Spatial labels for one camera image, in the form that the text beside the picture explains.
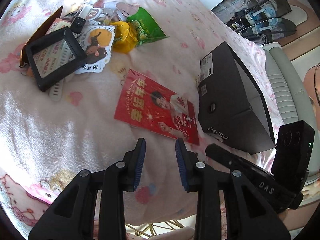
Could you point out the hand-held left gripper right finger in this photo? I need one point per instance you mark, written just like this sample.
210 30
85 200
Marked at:
181 165

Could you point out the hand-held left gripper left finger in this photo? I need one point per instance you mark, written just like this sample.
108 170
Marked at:
140 162

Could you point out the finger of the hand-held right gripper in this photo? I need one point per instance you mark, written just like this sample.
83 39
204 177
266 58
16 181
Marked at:
225 158

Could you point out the red printed card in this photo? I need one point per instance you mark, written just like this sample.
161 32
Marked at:
140 105

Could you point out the black cardboard shoebox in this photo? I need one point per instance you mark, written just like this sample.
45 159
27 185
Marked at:
225 100

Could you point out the white smart watch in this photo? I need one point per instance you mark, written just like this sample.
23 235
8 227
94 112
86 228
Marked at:
77 25

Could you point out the grey padded chair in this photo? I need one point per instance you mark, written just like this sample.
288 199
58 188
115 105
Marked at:
287 85

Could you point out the round glass table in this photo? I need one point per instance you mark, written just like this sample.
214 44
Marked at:
313 87

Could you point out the pink kitty print bedsheet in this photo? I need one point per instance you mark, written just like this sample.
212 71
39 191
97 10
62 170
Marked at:
22 205

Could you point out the yellow snack packet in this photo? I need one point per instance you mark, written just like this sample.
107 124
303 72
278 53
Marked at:
123 37

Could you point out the cartoon figure sticker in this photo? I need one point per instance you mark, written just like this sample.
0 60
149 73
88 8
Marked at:
97 40

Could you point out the black square display case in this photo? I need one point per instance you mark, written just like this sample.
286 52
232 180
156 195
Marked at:
37 72

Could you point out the green snack packet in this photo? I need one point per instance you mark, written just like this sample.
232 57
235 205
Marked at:
147 25

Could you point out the black glass display cabinet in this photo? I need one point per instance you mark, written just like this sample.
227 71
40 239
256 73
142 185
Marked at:
250 20

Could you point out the pink white toy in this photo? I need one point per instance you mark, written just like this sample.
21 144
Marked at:
127 11

